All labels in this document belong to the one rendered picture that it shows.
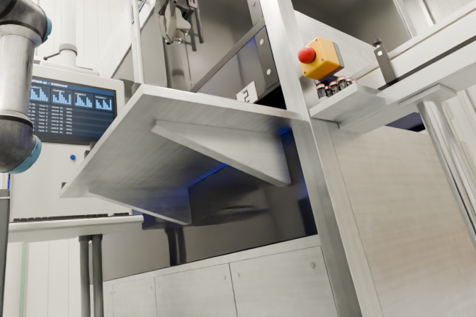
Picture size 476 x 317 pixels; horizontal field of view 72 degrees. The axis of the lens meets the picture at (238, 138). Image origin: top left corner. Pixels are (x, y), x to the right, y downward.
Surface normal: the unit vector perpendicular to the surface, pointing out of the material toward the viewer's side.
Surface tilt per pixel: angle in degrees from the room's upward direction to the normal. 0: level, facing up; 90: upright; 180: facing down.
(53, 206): 90
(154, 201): 90
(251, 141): 90
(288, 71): 90
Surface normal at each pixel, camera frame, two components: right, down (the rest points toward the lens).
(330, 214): -0.79, -0.07
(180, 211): 0.58, -0.38
